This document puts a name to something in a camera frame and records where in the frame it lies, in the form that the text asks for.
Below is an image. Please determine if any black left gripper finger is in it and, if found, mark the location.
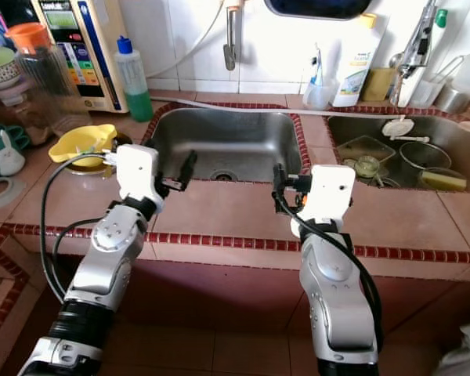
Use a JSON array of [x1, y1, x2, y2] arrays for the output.
[[176, 150, 199, 187]]

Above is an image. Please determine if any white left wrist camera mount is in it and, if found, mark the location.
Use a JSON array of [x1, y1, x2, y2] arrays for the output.
[[116, 144, 164, 206]]

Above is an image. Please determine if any square glass dish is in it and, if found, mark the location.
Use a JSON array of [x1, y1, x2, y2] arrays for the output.
[[335, 135, 396, 167]]

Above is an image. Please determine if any round steel pot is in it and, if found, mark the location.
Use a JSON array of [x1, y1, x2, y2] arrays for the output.
[[398, 141, 455, 189]]

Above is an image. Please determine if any clear jar pink lid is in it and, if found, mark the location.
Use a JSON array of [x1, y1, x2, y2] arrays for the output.
[[0, 78, 44, 146]]

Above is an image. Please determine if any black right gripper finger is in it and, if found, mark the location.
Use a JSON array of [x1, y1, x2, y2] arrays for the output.
[[272, 163, 291, 216]]

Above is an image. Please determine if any hanging steel faucet spout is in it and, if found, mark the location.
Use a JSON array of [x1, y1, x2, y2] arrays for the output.
[[222, 0, 245, 73]]

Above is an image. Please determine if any clear plastic cup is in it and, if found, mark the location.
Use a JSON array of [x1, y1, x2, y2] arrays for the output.
[[302, 76, 340, 111]]

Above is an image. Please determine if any beige water purifier appliance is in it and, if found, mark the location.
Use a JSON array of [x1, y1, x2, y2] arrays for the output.
[[30, 0, 128, 114]]

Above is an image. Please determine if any white hose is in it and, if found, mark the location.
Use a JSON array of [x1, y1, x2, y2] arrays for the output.
[[149, 0, 232, 79]]

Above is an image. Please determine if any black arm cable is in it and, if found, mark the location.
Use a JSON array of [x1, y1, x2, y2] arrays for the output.
[[40, 153, 122, 305], [273, 192, 385, 353]]

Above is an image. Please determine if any clear tub yellow sponge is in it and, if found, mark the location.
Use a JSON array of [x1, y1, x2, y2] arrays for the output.
[[419, 168, 470, 193]]

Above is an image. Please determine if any dark wall mirror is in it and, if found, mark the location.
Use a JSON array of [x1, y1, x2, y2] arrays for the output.
[[264, 0, 377, 21]]

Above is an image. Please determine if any clear pitcher orange lid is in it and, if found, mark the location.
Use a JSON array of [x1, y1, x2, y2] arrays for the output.
[[5, 22, 89, 136]]

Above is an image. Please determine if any white counter pipe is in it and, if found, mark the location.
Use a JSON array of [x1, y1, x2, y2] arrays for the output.
[[155, 94, 334, 118]]

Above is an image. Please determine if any white detergent bottle yellow cap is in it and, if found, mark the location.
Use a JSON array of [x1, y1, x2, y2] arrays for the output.
[[331, 12, 385, 109]]

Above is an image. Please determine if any chrome sink faucet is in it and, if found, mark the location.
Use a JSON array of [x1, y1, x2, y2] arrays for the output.
[[388, 0, 449, 108]]

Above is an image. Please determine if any blue white toothpaste tube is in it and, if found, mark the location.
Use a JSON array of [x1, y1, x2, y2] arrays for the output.
[[309, 45, 328, 87]]

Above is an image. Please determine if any pale grey ring lid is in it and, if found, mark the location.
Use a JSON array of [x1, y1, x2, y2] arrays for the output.
[[0, 176, 26, 212]]

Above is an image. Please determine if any clear plastic container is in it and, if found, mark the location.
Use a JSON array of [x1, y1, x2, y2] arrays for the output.
[[411, 69, 455, 109]]

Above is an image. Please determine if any teal bunny mug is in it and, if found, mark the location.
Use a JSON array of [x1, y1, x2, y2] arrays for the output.
[[0, 124, 31, 178]]

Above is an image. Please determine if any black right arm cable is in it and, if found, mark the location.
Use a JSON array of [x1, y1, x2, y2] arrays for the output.
[[273, 192, 385, 353]]

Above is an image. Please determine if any white sink strainer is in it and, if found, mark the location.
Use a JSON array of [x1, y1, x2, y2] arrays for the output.
[[381, 117, 432, 145]]

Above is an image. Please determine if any dark bottle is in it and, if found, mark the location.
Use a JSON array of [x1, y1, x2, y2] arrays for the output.
[[0, 0, 42, 31]]

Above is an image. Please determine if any yellow plastic bowl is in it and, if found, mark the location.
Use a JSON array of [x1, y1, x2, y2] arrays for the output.
[[48, 123, 118, 168]]

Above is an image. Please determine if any steel cup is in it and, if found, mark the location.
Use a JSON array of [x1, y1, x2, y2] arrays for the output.
[[435, 85, 470, 116]]

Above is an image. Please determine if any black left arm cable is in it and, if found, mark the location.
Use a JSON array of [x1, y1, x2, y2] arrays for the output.
[[40, 153, 122, 305]]

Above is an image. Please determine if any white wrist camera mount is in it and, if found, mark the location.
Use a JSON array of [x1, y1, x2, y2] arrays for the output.
[[298, 164, 357, 228], [116, 144, 164, 206]]

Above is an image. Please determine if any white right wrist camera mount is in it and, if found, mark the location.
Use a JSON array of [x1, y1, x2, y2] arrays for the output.
[[298, 164, 357, 228]]

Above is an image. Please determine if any blue cap dish soap bottle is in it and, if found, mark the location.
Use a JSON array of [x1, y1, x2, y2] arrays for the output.
[[114, 35, 155, 123]]

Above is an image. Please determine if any small glass cup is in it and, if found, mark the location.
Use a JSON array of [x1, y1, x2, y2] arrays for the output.
[[354, 154, 383, 179]]

